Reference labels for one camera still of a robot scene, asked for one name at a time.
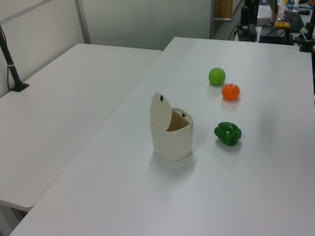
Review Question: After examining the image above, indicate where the dark base with pole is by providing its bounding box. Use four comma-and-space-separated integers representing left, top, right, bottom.
236, 0, 260, 42

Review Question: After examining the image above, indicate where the cream garbage bin with lid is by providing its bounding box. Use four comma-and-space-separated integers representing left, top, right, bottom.
150, 91, 194, 162

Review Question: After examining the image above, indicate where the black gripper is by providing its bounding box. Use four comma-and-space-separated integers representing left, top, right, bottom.
240, 5, 249, 31

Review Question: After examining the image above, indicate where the orange board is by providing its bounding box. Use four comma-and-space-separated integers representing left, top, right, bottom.
213, 0, 233, 19

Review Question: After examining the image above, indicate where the black pole stand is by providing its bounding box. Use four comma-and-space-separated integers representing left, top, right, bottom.
0, 24, 30, 92

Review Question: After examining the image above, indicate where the black equipment box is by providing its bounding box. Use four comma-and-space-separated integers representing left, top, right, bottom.
259, 24, 294, 45

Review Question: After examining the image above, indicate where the black keyboard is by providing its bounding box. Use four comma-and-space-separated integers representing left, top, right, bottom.
283, 9, 306, 28

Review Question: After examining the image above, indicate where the black camera stand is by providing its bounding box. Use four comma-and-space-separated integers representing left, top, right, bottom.
298, 21, 315, 53

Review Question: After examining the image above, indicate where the orange fruit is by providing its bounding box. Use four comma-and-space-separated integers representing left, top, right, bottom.
221, 83, 241, 101

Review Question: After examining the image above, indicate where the green bell pepper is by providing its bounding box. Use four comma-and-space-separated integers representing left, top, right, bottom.
214, 121, 242, 147

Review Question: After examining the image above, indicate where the green apple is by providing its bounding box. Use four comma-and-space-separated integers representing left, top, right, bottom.
208, 67, 226, 86

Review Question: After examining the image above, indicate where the grey metal partition post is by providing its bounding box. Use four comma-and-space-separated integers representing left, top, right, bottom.
75, 0, 92, 45

